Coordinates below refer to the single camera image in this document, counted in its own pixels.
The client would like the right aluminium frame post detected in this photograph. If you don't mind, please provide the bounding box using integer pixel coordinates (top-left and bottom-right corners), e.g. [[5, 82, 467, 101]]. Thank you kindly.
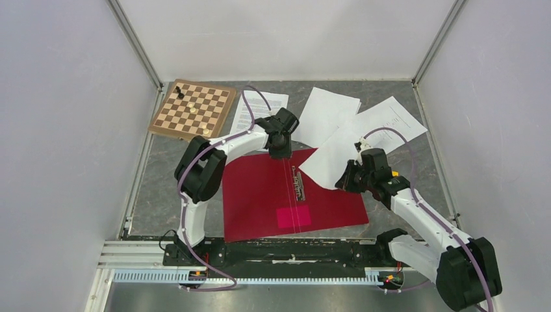
[[411, 0, 468, 88]]

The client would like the aluminium frame post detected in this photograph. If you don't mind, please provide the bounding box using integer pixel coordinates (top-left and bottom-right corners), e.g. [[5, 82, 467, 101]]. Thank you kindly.
[[106, 0, 164, 91], [411, 0, 468, 88]]

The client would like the printed text paper sheet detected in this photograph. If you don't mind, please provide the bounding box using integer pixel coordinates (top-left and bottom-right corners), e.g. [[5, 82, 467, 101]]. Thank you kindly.
[[229, 90, 289, 134]]

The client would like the printed form paper sheet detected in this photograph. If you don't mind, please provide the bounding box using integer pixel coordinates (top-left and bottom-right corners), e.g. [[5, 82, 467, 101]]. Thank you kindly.
[[350, 97, 427, 153]]

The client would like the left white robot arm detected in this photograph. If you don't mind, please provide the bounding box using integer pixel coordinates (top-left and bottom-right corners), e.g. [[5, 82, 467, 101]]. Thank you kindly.
[[174, 108, 300, 265]]

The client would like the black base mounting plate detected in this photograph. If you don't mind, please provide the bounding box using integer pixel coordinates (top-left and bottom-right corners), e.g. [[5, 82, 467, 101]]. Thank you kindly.
[[162, 237, 407, 279]]

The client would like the silver folder clip mechanism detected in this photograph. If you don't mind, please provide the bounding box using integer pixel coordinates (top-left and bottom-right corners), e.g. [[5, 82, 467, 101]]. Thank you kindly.
[[291, 166, 306, 202]]

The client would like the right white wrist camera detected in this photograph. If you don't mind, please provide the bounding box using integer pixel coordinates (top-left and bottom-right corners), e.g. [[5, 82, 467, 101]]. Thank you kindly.
[[354, 141, 372, 153]]

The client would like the wooden chessboard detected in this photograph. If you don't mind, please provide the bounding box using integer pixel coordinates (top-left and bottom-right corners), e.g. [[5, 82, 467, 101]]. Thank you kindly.
[[148, 79, 237, 141]]

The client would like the white slotted cable duct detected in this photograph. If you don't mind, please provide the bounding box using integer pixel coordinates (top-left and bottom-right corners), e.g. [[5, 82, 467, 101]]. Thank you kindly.
[[112, 269, 381, 286]]

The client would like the blank white paper stack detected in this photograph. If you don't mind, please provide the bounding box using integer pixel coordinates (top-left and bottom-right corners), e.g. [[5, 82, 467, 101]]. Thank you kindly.
[[292, 87, 361, 148]]

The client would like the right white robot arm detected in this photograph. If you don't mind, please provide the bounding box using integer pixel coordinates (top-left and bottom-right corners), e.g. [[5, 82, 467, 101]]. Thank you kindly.
[[335, 148, 503, 311]]

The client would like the red clip file folder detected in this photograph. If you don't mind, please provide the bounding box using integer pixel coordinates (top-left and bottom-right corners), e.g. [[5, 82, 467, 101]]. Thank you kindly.
[[222, 148, 369, 242]]

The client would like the black chess piece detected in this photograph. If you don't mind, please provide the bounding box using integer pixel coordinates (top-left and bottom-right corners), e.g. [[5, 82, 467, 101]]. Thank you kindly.
[[175, 86, 185, 99]]

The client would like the white paper sheet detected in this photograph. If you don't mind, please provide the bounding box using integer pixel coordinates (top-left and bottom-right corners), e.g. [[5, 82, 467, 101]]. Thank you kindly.
[[300, 127, 366, 190]]

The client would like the left aluminium frame post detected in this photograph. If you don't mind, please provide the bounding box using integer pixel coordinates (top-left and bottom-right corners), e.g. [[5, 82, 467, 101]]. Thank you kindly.
[[106, 0, 164, 91]]

